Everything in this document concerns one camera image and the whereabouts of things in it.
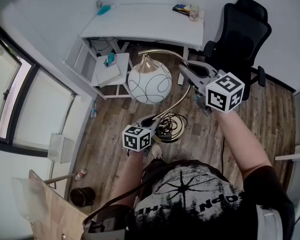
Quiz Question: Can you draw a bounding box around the person's left forearm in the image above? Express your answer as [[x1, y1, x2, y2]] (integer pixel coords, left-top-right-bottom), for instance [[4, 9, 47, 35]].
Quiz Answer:
[[109, 149, 145, 208]]

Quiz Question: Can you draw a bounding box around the black framed window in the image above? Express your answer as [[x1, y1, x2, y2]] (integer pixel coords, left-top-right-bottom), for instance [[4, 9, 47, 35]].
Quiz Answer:
[[0, 15, 78, 159]]

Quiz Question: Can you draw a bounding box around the person's right forearm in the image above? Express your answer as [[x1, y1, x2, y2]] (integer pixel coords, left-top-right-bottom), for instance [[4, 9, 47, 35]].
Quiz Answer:
[[213, 109, 274, 180]]

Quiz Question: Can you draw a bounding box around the clear water bottle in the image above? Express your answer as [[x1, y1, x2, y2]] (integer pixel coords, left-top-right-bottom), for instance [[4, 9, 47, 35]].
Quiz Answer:
[[90, 100, 98, 119]]

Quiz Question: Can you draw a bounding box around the gold arc lamp white globe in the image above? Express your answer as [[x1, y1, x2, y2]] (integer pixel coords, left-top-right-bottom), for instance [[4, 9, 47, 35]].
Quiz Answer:
[[127, 49, 192, 144]]

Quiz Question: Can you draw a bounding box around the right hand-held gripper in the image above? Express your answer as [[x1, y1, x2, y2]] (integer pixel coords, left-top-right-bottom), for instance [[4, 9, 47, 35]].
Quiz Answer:
[[178, 60, 246, 117]]

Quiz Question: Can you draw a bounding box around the black strap pouch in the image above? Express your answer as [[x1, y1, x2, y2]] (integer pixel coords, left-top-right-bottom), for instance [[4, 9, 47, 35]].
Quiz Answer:
[[81, 177, 151, 240]]

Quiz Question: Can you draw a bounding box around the white furniture edge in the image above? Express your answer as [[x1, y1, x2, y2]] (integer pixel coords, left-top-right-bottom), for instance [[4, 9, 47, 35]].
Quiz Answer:
[[274, 142, 300, 225]]

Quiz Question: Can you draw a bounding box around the small white red bottle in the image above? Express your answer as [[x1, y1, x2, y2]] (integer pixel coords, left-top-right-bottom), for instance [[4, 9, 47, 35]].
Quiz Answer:
[[74, 168, 87, 182]]

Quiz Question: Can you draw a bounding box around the black printed t-shirt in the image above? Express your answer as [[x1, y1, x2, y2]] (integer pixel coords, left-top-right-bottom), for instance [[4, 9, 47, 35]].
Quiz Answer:
[[126, 159, 296, 240]]

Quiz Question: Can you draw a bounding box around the small white side table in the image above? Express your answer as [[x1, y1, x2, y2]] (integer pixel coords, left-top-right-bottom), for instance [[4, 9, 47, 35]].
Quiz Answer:
[[90, 52, 134, 100]]

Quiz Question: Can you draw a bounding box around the person's beige shoe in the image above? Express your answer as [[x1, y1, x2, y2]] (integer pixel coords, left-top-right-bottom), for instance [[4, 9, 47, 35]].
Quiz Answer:
[[150, 143, 164, 160]]

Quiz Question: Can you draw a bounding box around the dark notebook stack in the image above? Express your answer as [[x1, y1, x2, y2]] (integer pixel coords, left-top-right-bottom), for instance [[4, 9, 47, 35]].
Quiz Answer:
[[172, 3, 192, 16]]

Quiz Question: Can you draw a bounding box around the teal duster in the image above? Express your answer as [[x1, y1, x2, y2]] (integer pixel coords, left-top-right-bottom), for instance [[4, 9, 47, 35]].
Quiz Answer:
[[97, 4, 117, 16]]

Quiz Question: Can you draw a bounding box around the white perforated box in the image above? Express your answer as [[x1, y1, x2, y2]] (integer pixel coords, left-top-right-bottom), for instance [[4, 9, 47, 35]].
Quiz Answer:
[[47, 132, 75, 165]]

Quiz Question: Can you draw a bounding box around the wooden cabinet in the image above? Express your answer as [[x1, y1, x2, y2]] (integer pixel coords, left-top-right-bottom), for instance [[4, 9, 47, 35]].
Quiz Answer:
[[28, 169, 89, 240]]

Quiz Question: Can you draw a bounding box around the white book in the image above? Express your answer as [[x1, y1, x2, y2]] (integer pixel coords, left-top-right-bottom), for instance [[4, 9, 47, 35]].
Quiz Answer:
[[95, 63, 124, 88]]

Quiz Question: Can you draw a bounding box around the black office chair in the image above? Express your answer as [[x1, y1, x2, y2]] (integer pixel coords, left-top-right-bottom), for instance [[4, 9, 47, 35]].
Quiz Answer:
[[203, 0, 273, 101]]

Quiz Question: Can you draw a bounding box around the white open shelf unit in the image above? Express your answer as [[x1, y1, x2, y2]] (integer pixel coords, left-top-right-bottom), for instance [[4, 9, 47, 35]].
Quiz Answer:
[[63, 34, 99, 85]]

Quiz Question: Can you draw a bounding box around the black power strip with cables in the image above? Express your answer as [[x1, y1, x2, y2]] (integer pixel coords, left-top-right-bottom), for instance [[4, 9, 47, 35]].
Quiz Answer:
[[86, 36, 119, 58]]

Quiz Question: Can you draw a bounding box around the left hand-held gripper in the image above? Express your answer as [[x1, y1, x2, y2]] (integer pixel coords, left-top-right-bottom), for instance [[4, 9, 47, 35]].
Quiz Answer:
[[121, 114, 163, 153]]

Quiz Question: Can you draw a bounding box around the clear glass mug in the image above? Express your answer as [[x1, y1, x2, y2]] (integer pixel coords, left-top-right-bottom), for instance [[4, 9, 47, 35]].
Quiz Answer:
[[188, 4, 201, 23]]

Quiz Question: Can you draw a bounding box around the black waste bin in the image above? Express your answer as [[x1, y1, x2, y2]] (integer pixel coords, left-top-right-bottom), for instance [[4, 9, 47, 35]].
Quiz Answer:
[[69, 186, 97, 208]]

